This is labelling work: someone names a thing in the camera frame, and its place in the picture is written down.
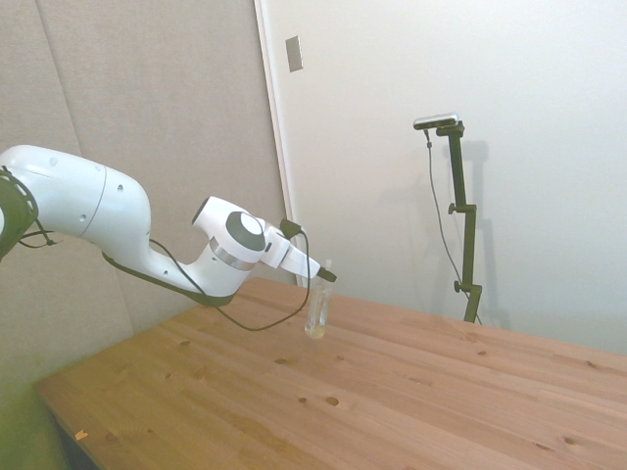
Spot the white wall trim strip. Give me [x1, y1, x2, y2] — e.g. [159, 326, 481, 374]
[253, 0, 302, 288]

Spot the grey stereo camera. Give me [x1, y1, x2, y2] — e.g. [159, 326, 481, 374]
[412, 112, 462, 132]

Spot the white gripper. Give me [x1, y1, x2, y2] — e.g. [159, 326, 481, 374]
[264, 231, 339, 284]

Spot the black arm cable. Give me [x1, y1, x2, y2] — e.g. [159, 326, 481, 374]
[100, 218, 312, 333]

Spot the clear sanitizer pump bottle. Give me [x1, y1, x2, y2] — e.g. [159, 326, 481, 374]
[304, 257, 336, 341]

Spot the grey wall plate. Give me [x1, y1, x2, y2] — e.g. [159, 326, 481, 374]
[284, 34, 306, 74]

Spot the black camera stand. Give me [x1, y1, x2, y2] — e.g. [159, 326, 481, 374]
[434, 121, 485, 325]

